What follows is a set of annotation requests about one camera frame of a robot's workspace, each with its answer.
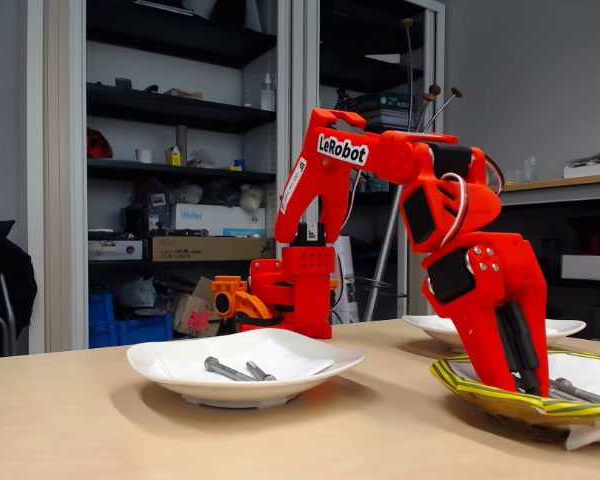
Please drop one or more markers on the small dark grey box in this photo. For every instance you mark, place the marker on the small dark grey box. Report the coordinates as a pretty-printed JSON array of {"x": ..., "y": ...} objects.
[{"x": 123, "y": 83}]

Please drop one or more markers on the metal coat stand wooden knobs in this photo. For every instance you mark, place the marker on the metal coat stand wooden knobs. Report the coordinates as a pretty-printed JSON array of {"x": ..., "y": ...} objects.
[{"x": 386, "y": 250}]

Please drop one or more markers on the wooden top workbench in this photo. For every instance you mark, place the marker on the wooden top workbench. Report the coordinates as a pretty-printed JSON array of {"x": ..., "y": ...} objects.
[{"x": 555, "y": 192}]

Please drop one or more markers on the clear plastic tub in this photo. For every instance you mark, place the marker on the clear plastic tub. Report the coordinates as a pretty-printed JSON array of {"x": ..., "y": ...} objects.
[{"x": 515, "y": 176}]

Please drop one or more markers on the black jacket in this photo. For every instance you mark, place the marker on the black jacket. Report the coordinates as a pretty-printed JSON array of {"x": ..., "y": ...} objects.
[{"x": 5, "y": 270}]

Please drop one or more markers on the black electronic device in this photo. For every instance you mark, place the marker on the black electronic device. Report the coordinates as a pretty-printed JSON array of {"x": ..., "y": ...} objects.
[{"x": 137, "y": 220}]

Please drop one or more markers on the grey metal shelf cabinet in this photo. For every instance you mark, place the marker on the grey metal shelf cabinet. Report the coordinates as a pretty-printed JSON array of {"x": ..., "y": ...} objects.
[
  {"x": 65, "y": 200},
  {"x": 300, "y": 75}
]

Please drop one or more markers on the cardboard box pink sticker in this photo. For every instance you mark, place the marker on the cardboard box pink sticker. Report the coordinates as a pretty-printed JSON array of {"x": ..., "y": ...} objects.
[{"x": 182, "y": 302}]

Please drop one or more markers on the yellow-green striped paper tray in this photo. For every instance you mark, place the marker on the yellow-green striped paper tray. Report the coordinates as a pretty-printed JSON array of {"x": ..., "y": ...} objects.
[{"x": 480, "y": 400}]

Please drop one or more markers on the red black helmet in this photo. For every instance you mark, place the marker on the red black helmet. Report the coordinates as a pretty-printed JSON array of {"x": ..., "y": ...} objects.
[{"x": 100, "y": 147}]

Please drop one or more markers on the stack of books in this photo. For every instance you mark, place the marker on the stack of books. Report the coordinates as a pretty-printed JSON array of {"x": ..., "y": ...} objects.
[{"x": 390, "y": 102}]

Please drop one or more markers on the white plastic bag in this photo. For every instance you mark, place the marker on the white plastic bag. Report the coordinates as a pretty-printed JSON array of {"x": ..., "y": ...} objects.
[{"x": 135, "y": 292}]

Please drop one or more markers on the white Weller box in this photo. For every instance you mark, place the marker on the white Weller box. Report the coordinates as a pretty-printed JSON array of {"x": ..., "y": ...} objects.
[{"x": 220, "y": 217}]

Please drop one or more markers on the small red object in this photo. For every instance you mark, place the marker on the small red object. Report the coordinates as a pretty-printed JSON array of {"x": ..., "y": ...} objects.
[{"x": 595, "y": 244}]

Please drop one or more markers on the white plastic squeeze bottle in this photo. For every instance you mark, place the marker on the white plastic squeeze bottle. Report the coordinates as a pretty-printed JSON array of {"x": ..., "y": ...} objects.
[{"x": 267, "y": 97}]

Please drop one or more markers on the white printed picture box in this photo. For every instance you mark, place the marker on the white printed picture box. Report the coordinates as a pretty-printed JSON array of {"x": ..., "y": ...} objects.
[{"x": 115, "y": 250}]

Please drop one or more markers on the black flexible tripod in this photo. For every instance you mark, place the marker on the black flexible tripod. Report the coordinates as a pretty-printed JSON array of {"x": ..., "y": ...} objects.
[{"x": 341, "y": 95}]

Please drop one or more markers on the flat cardboard piece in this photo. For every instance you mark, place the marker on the flat cardboard piece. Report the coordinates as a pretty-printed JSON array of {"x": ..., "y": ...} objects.
[{"x": 182, "y": 94}]

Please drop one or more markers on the white printed package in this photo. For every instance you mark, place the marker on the white printed package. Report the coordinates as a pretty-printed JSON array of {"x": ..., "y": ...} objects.
[{"x": 349, "y": 270}]

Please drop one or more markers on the orange printed table clamp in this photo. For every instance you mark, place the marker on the orange printed table clamp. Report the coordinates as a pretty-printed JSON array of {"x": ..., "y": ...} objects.
[
  {"x": 335, "y": 284},
  {"x": 230, "y": 287}
]

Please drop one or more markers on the white paper cup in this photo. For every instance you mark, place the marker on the white paper cup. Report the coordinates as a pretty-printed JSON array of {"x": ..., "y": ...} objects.
[{"x": 144, "y": 156}]

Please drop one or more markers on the short bolt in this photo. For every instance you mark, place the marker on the short bolt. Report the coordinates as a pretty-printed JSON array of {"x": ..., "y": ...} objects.
[{"x": 565, "y": 396}]

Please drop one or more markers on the white fluffy bundle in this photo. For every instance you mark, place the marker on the white fluffy bundle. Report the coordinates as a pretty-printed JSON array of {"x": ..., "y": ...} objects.
[{"x": 251, "y": 197}]

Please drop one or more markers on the long flat white box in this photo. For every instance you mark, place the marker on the long flat white box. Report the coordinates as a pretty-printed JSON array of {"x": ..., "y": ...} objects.
[{"x": 590, "y": 171}]

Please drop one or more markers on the flat brown cardboard box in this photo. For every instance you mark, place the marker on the flat brown cardboard box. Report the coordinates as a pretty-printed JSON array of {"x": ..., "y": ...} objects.
[{"x": 195, "y": 248}]

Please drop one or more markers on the crumpled clear plastic bag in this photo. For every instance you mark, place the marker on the crumpled clear plastic bag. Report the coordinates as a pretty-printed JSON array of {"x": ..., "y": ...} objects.
[{"x": 201, "y": 159}]

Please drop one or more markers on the white square plate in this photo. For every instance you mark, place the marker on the white square plate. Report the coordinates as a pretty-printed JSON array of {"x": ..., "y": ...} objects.
[
  {"x": 240, "y": 392},
  {"x": 430, "y": 330}
]

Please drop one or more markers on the blue plastic crate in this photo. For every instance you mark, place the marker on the blue plastic crate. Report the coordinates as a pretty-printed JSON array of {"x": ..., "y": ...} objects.
[
  {"x": 145, "y": 330},
  {"x": 100, "y": 310}
]

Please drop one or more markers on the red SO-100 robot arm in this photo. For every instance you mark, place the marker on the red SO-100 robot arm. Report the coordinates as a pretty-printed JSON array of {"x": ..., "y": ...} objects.
[{"x": 335, "y": 190}]

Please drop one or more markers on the brown cardboard tube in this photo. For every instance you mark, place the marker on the brown cardboard tube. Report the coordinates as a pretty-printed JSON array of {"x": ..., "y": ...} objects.
[{"x": 181, "y": 142}]

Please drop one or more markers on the clear plastic cup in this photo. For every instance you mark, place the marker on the clear plastic cup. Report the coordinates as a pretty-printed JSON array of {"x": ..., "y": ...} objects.
[{"x": 530, "y": 170}]

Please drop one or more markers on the small blue item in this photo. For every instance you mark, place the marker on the small blue item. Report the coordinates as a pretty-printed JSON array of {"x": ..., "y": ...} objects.
[{"x": 239, "y": 165}]

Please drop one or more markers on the white storage box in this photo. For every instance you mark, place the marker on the white storage box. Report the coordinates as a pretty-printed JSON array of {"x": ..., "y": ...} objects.
[{"x": 590, "y": 267}]

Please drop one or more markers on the small yellow carton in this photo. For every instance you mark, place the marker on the small yellow carton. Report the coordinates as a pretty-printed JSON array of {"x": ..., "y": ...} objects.
[{"x": 173, "y": 157}]

